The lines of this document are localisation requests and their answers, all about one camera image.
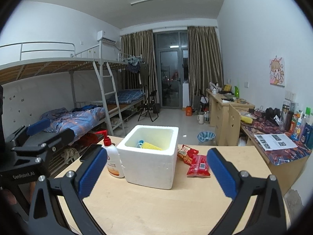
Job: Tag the black phone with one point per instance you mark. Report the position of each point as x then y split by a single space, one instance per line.
90 153

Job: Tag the white mug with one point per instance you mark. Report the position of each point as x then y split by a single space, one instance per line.
201 119

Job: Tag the blue patterned quilt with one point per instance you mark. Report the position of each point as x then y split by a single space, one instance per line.
85 117

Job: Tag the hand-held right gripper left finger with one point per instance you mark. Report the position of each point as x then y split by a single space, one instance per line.
93 173

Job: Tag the light wooden desk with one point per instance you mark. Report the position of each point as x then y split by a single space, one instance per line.
220 117

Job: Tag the glass balcony door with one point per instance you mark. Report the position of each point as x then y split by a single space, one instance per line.
171 73

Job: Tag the light wooden chair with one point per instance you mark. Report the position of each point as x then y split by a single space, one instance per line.
234 127

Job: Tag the black folding chair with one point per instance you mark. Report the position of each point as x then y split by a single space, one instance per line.
149 105

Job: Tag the brown curtain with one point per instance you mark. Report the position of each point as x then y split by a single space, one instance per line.
137 58
205 61

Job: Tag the grey trash bin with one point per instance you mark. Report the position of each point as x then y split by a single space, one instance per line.
206 137

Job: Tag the desk with patterned mat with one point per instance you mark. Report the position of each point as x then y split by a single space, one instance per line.
283 166

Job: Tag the hanging dark clothes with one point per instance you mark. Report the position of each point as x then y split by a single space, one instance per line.
137 69

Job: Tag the black headphones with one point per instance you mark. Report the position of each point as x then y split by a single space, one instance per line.
272 115

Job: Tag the white lotion pump bottle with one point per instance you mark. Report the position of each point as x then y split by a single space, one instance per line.
113 164

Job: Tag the yellow soft toy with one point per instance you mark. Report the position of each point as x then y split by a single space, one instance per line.
246 119

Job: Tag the green bottle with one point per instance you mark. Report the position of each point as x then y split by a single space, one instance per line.
236 92

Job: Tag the white kettle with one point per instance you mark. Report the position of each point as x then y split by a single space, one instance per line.
215 87

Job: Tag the ceiling tube light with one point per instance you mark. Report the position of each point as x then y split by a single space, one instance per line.
154 0

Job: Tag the white wall socket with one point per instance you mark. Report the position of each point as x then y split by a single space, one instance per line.
290 95

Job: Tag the row of toiletry bottles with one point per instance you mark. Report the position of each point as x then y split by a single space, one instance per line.
304 129

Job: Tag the pink cartoon wall poster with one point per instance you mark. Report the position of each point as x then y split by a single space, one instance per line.
277 72

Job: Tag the white foam box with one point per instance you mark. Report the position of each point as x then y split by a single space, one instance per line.
149 166

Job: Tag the person's left hand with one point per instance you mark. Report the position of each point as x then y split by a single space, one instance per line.
33 191

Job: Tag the orange red snack packet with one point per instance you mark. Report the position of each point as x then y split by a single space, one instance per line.
185 154

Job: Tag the yellow bag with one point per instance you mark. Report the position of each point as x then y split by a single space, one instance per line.
227 87

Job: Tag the white metal bunk bed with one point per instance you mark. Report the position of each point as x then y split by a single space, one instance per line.
44 67
122 66

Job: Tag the blue face mask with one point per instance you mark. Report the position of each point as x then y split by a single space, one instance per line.
140 143

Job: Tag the printed paper sheet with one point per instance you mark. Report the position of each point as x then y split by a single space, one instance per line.
276 142

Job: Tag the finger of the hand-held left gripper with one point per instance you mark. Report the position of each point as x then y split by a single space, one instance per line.
39 126
61 138

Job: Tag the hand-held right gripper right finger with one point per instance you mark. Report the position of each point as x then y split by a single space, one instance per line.
221 173

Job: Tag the yellow sponge cloth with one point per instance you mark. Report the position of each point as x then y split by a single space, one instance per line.
151 146

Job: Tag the orange box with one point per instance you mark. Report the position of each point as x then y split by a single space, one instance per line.
189 111

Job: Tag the white air conditioner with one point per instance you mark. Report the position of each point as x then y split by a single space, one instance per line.
106 37

